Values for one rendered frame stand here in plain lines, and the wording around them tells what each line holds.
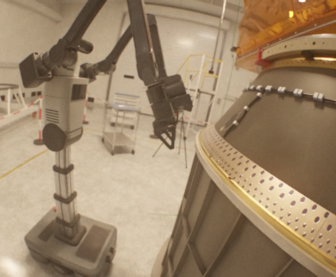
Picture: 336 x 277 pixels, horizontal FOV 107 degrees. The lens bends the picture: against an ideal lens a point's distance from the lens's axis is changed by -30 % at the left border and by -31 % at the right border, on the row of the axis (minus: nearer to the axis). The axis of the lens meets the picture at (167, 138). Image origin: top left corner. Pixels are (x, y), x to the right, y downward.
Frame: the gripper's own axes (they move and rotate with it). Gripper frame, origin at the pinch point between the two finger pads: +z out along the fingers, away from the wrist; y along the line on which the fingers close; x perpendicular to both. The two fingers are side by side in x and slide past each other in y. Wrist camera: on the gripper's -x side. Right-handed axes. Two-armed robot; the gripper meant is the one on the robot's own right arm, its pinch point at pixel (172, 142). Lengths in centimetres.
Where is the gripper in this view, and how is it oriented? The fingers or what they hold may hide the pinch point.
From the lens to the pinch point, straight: 62.0
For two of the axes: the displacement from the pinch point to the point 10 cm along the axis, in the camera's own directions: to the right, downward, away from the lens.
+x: -9.4, 2.9, 1.6
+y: 0.8, -2.6, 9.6
